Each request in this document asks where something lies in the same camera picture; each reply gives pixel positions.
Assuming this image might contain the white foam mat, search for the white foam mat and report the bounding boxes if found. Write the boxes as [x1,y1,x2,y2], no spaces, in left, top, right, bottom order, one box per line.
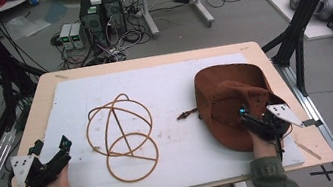
[10,44,309,187]

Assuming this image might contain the orange wire hat frame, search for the orange wire hat frame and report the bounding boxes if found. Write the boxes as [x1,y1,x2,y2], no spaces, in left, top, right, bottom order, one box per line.
[79,88,165,187]

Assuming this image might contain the black computer tower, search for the black computer tower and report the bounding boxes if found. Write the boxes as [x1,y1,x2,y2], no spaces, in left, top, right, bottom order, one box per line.
[101,0,130,37]
[76,0,112,51]

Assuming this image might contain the dark grey flat clamp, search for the dark grey flat clamp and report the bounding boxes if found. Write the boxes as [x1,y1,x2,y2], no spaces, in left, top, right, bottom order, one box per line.
[301,116,324,130]

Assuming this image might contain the brown felt hat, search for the brown felt hat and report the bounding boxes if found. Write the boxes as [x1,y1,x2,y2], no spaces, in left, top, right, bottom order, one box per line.
[169,54,296,164]

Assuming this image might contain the clear plastic sheet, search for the clear plastic sheet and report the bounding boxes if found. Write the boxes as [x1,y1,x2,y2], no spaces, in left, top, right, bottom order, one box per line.
[3,11,54,43]

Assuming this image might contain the tangle of computer cables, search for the tangle of computer cables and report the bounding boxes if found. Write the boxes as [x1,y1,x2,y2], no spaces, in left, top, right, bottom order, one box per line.
[49,17,156,73]

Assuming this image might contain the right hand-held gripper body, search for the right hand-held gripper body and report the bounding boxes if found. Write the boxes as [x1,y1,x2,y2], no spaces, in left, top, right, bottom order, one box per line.
[245,99,308,145]

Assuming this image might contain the grey power supply unit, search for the grey power supply unit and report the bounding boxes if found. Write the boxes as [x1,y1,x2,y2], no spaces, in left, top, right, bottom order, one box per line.
[56,22,77,52]
[67,21,88,52]

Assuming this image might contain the thin wooden strip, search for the thin wooden strip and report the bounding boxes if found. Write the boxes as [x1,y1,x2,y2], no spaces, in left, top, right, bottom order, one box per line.
[293,136,324,165]

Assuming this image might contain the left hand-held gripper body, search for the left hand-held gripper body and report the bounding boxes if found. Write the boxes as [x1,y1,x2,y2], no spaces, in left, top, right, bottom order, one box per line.
[10,147,77,187]

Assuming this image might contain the person's right hand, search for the person's right hand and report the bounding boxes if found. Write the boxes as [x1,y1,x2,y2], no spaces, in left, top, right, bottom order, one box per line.
[249,127,288,162]

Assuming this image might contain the teal sheet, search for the teal sheet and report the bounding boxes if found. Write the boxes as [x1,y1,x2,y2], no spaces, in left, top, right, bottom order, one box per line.
[41,0,72,26]

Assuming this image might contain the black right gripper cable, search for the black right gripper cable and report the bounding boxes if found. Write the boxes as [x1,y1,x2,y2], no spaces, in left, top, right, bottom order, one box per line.
[273,129,288,162]

